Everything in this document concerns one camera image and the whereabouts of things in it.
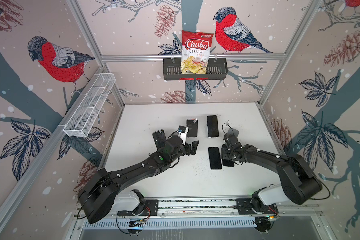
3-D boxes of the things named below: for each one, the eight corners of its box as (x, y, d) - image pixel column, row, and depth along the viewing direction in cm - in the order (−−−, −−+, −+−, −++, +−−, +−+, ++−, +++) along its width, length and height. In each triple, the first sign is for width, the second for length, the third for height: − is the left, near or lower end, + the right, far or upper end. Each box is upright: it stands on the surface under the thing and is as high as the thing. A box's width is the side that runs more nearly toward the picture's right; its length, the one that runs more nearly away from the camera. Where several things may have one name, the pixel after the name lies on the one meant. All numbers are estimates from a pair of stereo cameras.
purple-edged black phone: (186, 140, 101) (186, 125, 88) (186, 133, 105) (186, 118, 92) (196, 140, 101) (198, 125, 88) (196, 133, 105) (197, 118, 92)
